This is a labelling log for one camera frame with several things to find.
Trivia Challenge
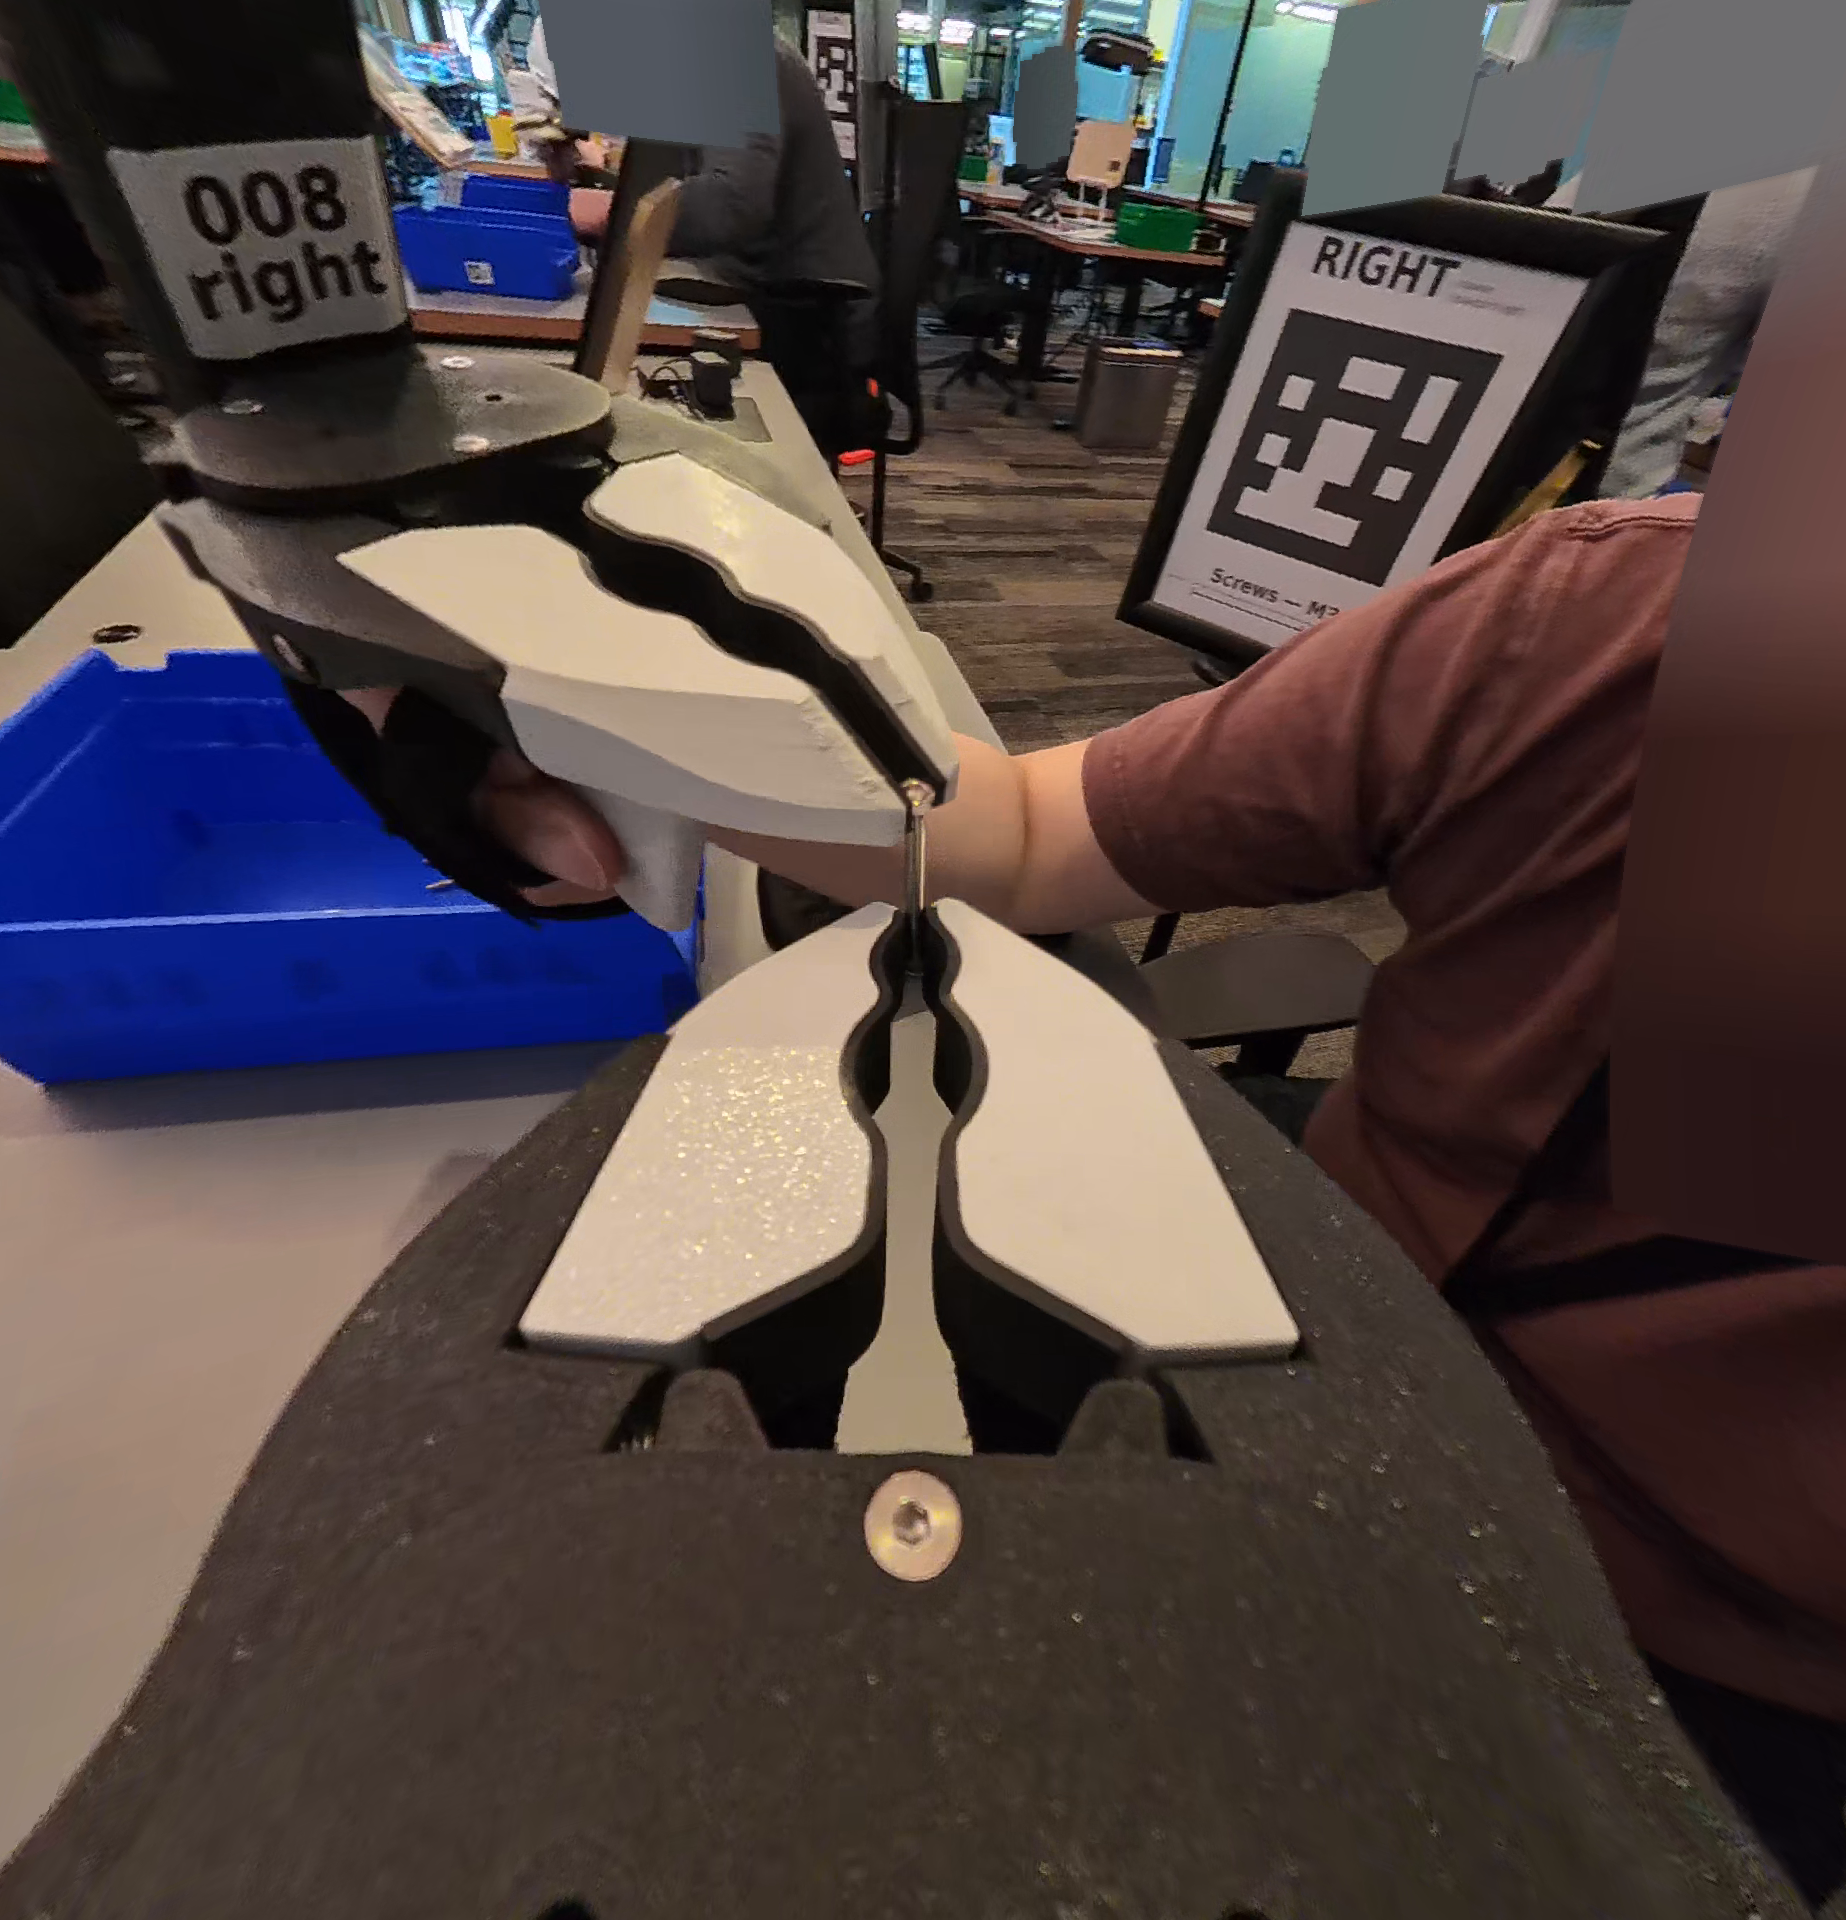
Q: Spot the distant marker sign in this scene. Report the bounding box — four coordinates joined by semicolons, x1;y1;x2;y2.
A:
803;7;859;158

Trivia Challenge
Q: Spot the person's right forearm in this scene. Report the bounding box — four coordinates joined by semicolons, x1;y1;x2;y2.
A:
705;735;1165;938

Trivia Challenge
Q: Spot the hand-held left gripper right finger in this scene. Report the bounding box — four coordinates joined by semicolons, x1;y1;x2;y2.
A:
919;899;1303;1455

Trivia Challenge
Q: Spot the person's right hand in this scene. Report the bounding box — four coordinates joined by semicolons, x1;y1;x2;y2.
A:
474;749;629;899

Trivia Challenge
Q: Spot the grey metal box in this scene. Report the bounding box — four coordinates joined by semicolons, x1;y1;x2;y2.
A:
1076;337;1184;451

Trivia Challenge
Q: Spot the small blue storage bin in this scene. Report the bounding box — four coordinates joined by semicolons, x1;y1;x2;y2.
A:
395;171;582;299

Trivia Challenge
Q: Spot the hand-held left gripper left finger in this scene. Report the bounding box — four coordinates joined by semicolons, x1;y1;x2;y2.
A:
518;901;916;1455

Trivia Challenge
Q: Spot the black power brick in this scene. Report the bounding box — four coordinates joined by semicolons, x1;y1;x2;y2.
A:
646;331;744;424

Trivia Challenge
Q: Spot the tilted wooden board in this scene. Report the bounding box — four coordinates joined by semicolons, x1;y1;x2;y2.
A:
579;177;683;384

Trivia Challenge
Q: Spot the plain blue plastic bin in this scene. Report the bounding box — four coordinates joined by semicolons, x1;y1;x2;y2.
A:
0;647;704;1084

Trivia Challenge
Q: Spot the framed marker sign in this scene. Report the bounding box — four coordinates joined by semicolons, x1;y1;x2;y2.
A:
1115;195;1689;683

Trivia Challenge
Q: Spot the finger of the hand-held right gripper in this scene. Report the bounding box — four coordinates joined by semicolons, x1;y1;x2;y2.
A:
581;454;963;800
339;525;938;849

